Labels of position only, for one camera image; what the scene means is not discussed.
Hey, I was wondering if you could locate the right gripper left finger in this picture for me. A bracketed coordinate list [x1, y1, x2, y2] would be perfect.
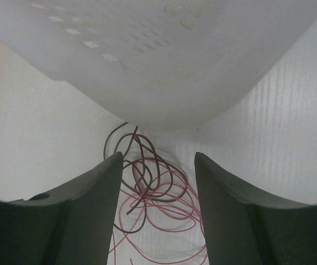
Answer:
[0, 153, 123, 264]

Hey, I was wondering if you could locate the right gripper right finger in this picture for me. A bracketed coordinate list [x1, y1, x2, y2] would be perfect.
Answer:
[194, 152, 317, 264]

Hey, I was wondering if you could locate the bundle of thin wires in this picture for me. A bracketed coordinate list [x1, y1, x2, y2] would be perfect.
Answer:
[108, 158, 208, 265]

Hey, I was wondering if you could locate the brown wire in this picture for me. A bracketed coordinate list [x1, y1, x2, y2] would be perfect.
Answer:
[103, 123, 188, 235]

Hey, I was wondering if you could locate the white perforated basket, centre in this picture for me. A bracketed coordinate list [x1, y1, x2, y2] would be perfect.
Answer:
[0, 1, 317, 130]

